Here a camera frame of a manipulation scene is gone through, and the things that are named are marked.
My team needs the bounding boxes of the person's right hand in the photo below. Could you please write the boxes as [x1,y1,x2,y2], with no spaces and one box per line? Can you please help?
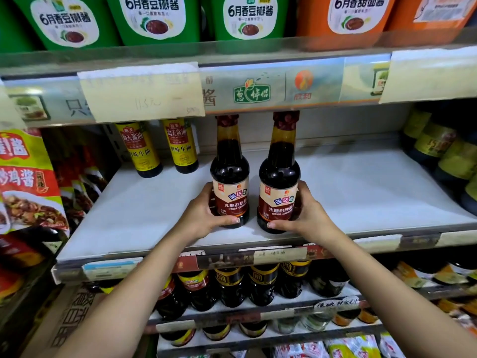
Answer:
[266,180,338,247]

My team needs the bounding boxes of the person's left hand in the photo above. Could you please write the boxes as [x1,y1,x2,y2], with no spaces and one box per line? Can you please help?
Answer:
[175,181,241,244]

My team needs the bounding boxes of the vinegar bottle red cap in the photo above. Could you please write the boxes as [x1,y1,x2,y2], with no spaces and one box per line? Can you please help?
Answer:
[257,110,302,235]
[210,114,251,230]

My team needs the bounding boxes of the yellow label soy sauce bottle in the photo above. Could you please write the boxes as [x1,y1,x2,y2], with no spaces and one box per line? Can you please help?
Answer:
[114,121,164,179]
[160,118,200,175]

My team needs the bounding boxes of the person's right forearm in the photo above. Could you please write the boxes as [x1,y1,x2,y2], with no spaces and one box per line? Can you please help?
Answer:
[317,231,477,358]

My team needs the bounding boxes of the person's left forearm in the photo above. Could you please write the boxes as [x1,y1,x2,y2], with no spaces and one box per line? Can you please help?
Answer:
[56,231,208,358]

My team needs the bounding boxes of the row of large dark bottles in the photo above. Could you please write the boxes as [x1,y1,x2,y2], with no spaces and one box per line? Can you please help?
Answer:
[83,259,477,321]

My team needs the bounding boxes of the handwritten white price tag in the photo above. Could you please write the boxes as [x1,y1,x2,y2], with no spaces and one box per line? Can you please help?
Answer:
[313,296,360,312]

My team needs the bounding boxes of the row of short sauce jars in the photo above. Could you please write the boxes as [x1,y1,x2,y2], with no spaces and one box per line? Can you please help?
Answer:
[160,298,477,347]

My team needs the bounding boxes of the row of seasoning sachets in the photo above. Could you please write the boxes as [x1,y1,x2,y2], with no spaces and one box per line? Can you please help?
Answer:
[272,333,407,358]

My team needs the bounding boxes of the row of olive label bottles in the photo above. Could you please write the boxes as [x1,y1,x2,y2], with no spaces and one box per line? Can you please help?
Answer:
[400,104,477,217]

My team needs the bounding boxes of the printed brown cardboard box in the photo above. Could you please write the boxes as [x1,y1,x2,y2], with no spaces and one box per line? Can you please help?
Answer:
[20,285,109,358]

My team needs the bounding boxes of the hanging yellow sauce packets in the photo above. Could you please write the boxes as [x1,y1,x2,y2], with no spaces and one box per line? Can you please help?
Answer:
[0,128,109,235]

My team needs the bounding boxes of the orange squeeze bottle red cap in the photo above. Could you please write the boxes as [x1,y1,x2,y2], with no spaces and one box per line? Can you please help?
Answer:
[0,268,25,301]

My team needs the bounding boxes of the orange and green sauce tubs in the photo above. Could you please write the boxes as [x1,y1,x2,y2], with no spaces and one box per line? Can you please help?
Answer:
[105,0,202,46]

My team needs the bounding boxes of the green tub yellow lid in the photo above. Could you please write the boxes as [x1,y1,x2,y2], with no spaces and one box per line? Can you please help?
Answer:
[208,0,288,41]

